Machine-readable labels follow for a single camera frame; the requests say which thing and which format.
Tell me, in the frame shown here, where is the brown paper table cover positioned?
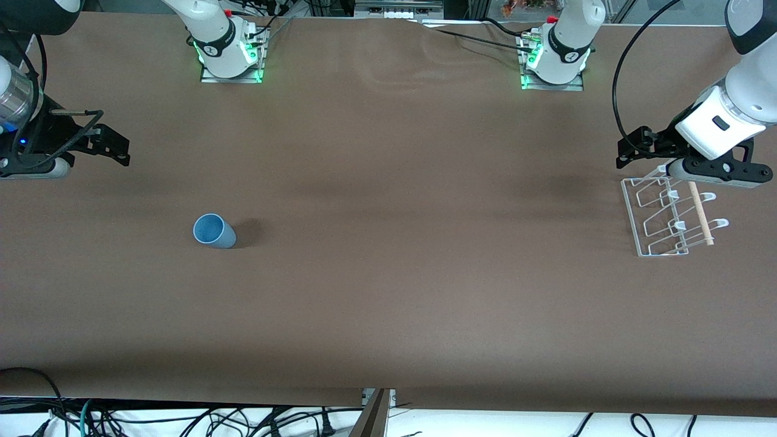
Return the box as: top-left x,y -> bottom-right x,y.
0,12 -> 777,418

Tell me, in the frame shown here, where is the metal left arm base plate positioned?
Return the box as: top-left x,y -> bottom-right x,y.
519,33 -> 585,92

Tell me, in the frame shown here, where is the blue plastic cup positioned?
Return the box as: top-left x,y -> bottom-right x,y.
193,213 -> 237,249

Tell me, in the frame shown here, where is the orange background object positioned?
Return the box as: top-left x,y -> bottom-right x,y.
501,0 -> 565,16

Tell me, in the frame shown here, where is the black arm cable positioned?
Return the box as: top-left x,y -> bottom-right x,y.
0,27 -> 105,172
612,0 -> 684,157

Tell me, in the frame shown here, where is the grey aluminium frame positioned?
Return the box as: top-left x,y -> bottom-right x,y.
354,0 -> 444,19

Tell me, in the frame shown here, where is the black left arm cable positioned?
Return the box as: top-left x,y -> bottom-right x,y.
612,0 -> 684,157

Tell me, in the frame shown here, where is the white wire cup rack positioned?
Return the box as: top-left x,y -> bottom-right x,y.
620,163 -> 730,259

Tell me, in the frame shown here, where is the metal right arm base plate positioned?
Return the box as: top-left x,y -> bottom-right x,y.
199,24 -> 265,84

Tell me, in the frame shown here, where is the thick black cable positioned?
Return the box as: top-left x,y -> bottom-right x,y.
0,367 -> 63,419

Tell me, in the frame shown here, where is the white metal bracket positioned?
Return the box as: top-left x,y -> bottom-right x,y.
362,388 -> 397,408

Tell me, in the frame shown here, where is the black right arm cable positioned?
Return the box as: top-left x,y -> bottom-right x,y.
0,27 -> 105,172

